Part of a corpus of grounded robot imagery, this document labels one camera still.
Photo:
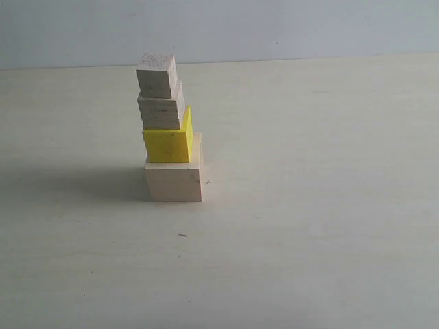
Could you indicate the large wooden cube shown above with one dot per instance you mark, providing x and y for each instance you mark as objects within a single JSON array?
[{"x": 177, "y": 182}]

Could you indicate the yellow cube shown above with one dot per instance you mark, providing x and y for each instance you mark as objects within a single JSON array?
[{"x": 170, "y": 146}]

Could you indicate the medium wooden cube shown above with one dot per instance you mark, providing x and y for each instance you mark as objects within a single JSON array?
[{"x": 163, "y": 114}]

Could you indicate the small wooden cube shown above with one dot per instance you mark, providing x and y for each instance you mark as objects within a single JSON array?
[{"x": 157, "y": 76}]

